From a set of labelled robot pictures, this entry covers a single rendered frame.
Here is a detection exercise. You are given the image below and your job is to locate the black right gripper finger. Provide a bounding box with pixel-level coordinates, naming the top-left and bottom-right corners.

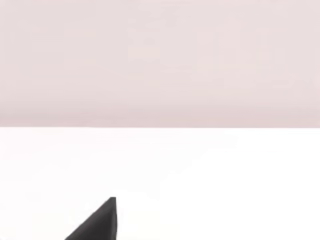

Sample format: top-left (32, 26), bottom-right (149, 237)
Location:
top-left (64, 196), bottom-right (118, 240)

